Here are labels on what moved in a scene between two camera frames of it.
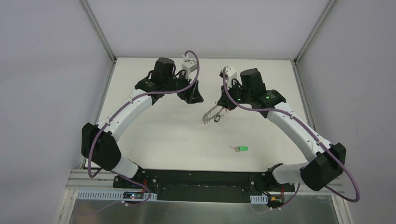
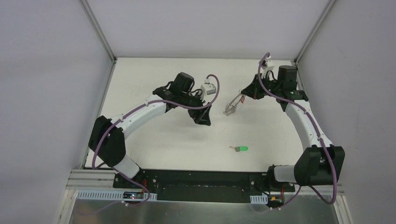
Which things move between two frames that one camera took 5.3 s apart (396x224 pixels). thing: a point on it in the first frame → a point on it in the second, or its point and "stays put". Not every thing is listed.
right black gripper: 225,97 → 250,91
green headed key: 238,148 stays put
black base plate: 203,184 stays put
